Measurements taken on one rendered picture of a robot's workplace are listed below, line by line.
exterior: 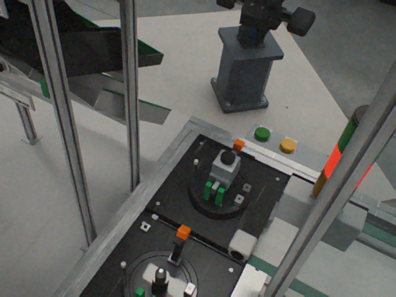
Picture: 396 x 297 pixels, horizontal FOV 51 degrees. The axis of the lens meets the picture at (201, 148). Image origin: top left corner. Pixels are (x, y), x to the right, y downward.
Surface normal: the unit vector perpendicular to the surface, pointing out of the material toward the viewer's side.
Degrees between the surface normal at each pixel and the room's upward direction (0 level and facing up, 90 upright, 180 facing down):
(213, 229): 0
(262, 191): 0
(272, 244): 0
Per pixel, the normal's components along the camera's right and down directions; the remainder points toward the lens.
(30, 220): 0.10, -0.64
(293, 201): -0.47, 0.65
